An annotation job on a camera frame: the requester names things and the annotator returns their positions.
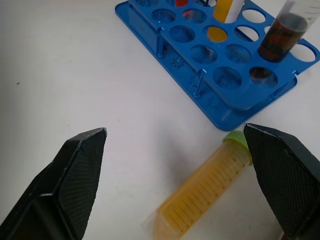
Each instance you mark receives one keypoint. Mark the tube with dark red liquid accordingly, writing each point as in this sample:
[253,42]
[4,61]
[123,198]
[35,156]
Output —
[280,40]

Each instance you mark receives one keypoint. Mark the white-labelled tube with yellow liquid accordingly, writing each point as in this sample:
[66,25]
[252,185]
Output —
[225,12]

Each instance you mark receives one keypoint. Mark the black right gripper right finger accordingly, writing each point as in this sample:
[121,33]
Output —
[282,180]

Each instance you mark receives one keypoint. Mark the green-capped tube with yellow liquid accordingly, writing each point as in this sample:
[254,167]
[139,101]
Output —
[202,190]

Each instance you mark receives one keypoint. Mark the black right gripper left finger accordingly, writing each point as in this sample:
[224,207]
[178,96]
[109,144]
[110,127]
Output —
[62,190]

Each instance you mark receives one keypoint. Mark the blue plastic test tube rack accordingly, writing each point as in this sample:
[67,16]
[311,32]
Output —
[212,75]

